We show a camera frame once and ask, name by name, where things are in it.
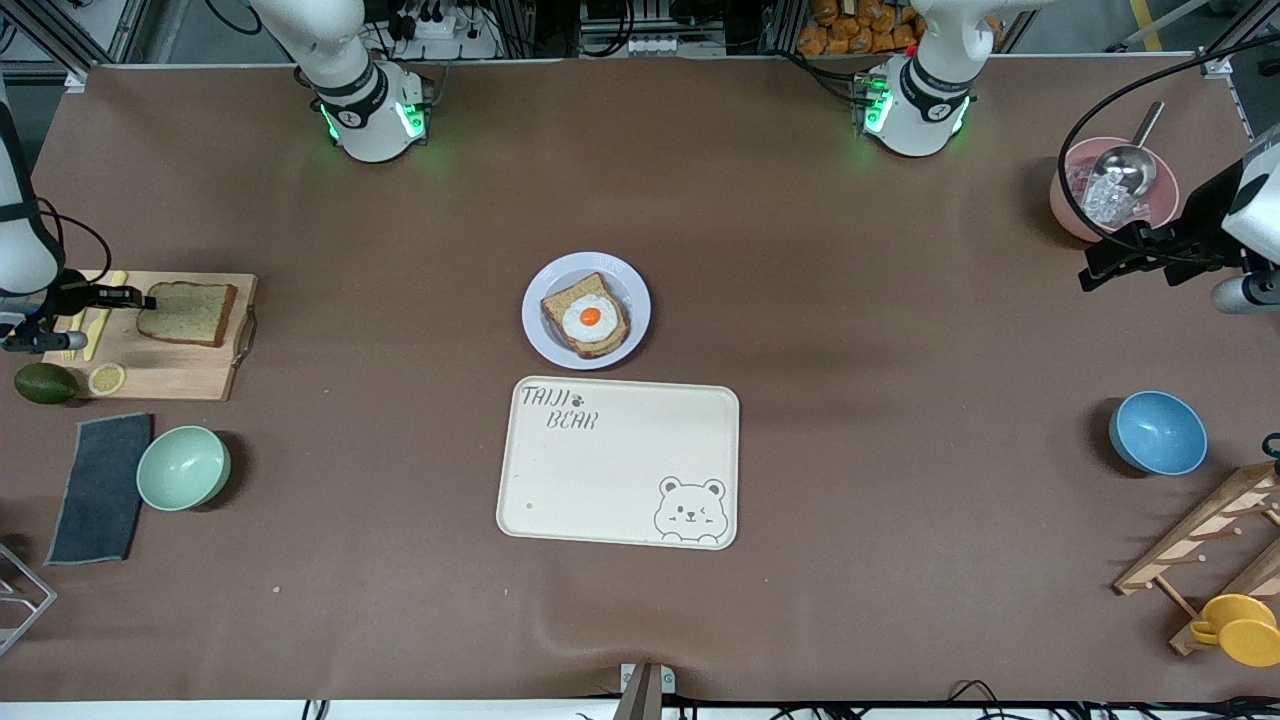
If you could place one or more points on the white socket strip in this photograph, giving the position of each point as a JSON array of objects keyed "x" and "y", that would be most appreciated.
[{"x": 660, "y": 45}]

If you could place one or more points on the yellow plastic fork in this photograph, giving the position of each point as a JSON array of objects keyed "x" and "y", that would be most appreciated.
[{"x": 72, "y": 322}]

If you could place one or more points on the green avocado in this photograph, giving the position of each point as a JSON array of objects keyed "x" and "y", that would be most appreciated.
[{"x": 45, "y": 383}]

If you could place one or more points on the yellow cup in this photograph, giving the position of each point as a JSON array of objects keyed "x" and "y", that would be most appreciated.
[{"x": 1245, "y": 630}]

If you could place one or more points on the cream bear print tray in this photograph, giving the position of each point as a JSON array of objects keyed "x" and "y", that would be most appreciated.
[{"x": 610, "y": 470}]

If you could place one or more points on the dark grey cloth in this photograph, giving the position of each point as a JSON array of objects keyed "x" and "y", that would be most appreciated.
[{"x": 98, "y": 490}]

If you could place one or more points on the brown bread slice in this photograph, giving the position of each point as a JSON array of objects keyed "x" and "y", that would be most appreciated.
[
  {"x": 190, "y": 314},
  {"x": 590, "y": 285}
]

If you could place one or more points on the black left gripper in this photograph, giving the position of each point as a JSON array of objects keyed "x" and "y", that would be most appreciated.
[{"x": 1190, "y": 232}]

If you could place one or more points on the blue bowl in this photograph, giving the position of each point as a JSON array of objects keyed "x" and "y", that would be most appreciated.
[{"x": 1158, "y": 433}]

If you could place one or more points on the pink bowl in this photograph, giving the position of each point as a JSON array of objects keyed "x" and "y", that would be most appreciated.
[{"x": 1070, "y": 215}]

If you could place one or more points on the white power strip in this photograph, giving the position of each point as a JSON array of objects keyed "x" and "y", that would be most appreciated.
[{"x": 440, "y": 25}]

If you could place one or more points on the clear ice cubes pile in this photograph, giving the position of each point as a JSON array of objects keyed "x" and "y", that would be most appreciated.
[{"x": 1110, "y": 205}]

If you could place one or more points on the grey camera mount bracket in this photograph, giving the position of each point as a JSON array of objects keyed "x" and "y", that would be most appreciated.
[{"x": 643, "y": 690}]

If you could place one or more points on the orange buns pile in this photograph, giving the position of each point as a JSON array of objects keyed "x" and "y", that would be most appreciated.
[{"x": 850, "y": 30}]

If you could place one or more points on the wooden peg rack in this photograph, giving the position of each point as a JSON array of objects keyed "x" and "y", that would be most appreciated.
[{"x": 1200, "y": 535}]

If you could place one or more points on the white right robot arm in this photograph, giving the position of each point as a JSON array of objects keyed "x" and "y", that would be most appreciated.
[{"x": 365, "y": 110}]

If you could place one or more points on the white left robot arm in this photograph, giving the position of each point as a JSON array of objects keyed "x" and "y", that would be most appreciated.
[{"x": 925, "y": 110}]

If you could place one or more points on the lavender round plate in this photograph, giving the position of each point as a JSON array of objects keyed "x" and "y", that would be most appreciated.
[{"x": 625, "y": 285}]

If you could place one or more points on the fried egg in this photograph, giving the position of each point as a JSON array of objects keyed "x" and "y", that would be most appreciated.
[{"x": 590, "y": 319}]

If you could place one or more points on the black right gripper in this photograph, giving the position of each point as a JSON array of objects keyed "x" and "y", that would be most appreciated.
[{"x": 70, "y": 295}]

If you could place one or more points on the lemon half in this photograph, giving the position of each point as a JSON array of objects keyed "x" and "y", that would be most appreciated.
[{"x": 106, "y": 379}]

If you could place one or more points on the mint green bowl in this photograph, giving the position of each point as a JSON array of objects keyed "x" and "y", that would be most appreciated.
[{"x": 182, "y": 468}]

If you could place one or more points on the wooden cutting board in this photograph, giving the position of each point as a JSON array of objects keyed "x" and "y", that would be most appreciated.
[{"x": 170, "y": 370}]

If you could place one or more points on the metal scoop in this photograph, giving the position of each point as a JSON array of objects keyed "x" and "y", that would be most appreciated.
[{"x": 1125, "y": 165}]

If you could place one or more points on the yellow plastic knife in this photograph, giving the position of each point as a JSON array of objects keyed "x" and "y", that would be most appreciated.
[{"x": 97, "y": 325}]

